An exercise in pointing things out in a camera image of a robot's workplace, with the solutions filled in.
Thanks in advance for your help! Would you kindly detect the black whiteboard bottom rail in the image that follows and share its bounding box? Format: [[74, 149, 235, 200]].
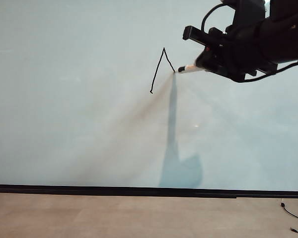
[[0, 183, 298, 199]]

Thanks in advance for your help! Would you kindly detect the black cable with round plug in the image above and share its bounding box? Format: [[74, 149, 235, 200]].
[[280, 198, 298, 222]]

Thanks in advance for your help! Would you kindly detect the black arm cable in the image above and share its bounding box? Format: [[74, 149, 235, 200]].
[[243, 59, 298, 83]]

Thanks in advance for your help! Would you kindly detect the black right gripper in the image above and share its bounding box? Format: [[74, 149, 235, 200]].
[[183, 22, 279, 84]]

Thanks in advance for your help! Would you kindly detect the white black whiteboard marker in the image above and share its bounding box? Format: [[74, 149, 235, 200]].
[[175, 63, 207, 74]]

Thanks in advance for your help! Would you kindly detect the large glass whiteboard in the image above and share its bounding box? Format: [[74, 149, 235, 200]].
[[0, 0, 298, 192]]

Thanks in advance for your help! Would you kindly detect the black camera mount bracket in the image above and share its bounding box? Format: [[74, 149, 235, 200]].
[[221, 0, 266, 29]]

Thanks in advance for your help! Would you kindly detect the black camera cable loop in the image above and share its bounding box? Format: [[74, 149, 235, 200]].
[[201, 2, 226, 32]]

